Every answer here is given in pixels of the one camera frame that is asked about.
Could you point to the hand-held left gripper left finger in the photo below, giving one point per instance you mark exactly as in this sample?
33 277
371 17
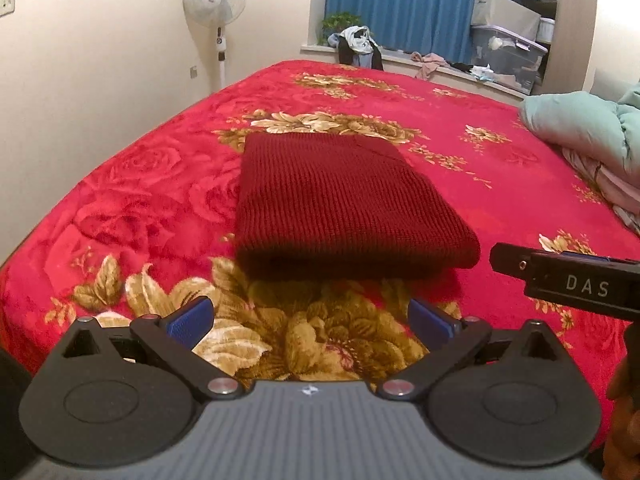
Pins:
192 319

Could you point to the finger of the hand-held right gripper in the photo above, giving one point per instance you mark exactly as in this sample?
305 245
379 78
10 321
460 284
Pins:
509 260

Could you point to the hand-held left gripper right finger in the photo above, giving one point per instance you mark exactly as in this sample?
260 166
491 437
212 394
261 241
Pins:
429 322

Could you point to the dark red knit sweater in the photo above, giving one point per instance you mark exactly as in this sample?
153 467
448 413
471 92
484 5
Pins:
340 205

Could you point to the pile of dark clothes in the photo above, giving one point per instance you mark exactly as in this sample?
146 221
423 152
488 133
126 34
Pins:
359 47

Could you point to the person's right hand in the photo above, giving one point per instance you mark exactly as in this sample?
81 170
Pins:
625 410

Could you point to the pale striped cloth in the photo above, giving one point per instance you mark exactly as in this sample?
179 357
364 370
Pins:
607 185

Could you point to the red floral blanket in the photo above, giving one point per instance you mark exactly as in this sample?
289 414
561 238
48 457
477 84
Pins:
140 200

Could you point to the teal duvet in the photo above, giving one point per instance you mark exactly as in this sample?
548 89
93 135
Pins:
585 120

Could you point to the light blue cloth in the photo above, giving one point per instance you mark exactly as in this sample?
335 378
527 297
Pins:
484 74

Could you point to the black cloth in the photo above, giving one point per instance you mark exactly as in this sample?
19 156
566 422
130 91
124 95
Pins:
462 67

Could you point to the clear plastic storage box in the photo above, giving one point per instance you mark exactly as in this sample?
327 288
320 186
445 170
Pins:
510 57

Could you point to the pink cloth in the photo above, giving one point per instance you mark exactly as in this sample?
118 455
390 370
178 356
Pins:
430 62

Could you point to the white windowsill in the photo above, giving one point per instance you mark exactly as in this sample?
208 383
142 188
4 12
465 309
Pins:
400 62

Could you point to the beige wooden shelf unit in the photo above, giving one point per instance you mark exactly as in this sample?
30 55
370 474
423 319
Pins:
570 25

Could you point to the grey cardboard box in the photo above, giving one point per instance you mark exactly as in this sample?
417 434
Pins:
505 12

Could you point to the blue curtain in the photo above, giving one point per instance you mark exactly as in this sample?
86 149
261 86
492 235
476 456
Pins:
425 5

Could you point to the green potted plant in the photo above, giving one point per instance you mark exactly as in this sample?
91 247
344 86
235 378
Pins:
337 22

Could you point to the white standing fan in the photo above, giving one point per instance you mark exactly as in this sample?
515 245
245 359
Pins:
215 0

